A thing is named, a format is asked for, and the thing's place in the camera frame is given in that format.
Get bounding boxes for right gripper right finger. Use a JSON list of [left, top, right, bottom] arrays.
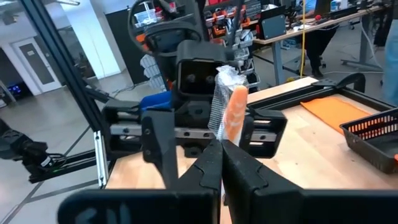
[[221, 141, 398, 224]]

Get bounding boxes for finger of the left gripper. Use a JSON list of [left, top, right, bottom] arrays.
[[239, 114, 261, 151], [141, 110, 180, 189]]

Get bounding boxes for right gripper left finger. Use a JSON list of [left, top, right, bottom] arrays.
[[57, 139, 223, 224]]

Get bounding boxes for orange toothbrush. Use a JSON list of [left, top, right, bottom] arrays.
[[207, 64, 249, 208]]

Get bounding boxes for silver aluminium extrusion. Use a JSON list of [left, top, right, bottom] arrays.
[[93, 129, 109, 189]]

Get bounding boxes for blue object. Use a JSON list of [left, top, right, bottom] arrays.
[[139, 91, 174, 112]]

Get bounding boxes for clear storage drawers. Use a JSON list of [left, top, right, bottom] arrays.
[[139, 54, 169, 93]]

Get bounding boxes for wooden workbench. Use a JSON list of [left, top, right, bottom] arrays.
[[253, 5, 384, 85]]

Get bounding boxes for orange flat tray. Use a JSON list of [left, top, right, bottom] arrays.
[[300, 96, 373, 135]]

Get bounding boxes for black cabinet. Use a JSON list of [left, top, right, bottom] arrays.
[[105, 7, 150, 85]]

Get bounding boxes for grey panel box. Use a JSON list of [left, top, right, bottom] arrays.
[[260, 14, 287, 40]]

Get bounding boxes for black slotted basket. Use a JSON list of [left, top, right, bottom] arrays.
[[339, 107, 398, 175]]

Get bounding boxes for person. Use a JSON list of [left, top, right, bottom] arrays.
[[303, 23, 340, 78], [382, 18, 398, 106]]

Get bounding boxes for clear plastic box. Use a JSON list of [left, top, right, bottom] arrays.
[[134, 9, 158, 27]]

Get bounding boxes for white door with window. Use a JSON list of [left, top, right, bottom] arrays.
[[11, 37, 63, 94]]

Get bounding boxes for black device with blue lights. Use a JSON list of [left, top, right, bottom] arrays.
[[6, 83, 23, 96]]

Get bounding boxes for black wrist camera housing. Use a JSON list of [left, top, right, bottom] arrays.
[[175, 39, 238, 98]]

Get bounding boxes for yellow hanging cable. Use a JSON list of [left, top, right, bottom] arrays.
[[298, 0, 308, 78]]

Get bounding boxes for black machine with cables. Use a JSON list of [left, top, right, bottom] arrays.
[[0, 118, 68, 184]]

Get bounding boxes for wall rack of storage bins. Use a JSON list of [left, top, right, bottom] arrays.
[[203, 0, 262, 93]]

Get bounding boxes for black mount plate with hook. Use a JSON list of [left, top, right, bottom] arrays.
[[312, 72, 367, 93]]

